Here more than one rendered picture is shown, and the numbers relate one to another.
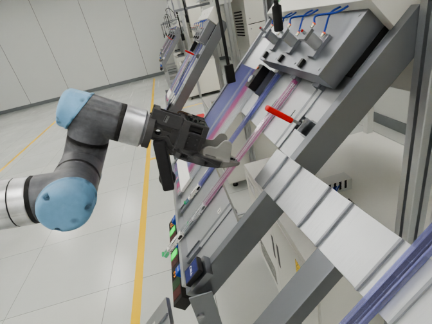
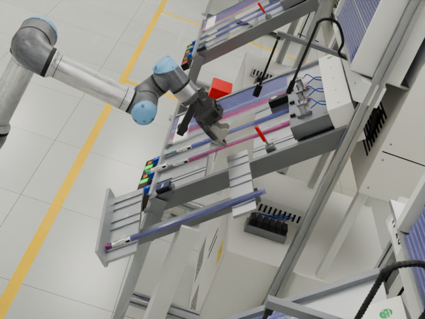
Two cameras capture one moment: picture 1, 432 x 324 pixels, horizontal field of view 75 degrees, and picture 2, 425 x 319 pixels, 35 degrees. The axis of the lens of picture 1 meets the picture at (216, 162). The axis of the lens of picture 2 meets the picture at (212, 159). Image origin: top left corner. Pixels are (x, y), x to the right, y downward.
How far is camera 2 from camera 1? 1.70 m
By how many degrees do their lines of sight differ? 1
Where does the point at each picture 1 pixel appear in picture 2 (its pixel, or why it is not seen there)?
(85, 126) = (166, 79)
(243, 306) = (150, 286)
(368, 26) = (325, 121)
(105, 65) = not seen: outside the picture
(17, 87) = not seen: outside the picture
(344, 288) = (240, 267)
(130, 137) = (181, 97)
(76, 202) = (151, 114)
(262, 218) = (219, 181)
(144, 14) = not seen: outside the picture
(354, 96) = (298, 149)
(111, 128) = (176, 88)
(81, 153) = (154, 90)
